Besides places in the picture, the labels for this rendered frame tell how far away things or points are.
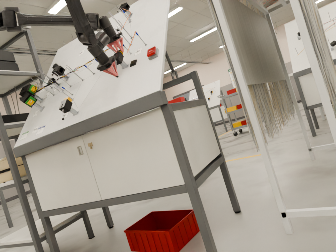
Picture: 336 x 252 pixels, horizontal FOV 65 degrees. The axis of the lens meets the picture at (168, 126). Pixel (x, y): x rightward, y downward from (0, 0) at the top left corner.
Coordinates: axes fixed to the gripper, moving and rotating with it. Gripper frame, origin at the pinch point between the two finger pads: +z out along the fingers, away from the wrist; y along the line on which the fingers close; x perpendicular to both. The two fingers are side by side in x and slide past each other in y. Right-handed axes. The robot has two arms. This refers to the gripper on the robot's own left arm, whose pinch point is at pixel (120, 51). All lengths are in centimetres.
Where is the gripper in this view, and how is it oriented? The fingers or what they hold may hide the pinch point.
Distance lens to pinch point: 158.1
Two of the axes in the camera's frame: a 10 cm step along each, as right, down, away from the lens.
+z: 4.2, 8.2, 3.9
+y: -8.4, 1.9, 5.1
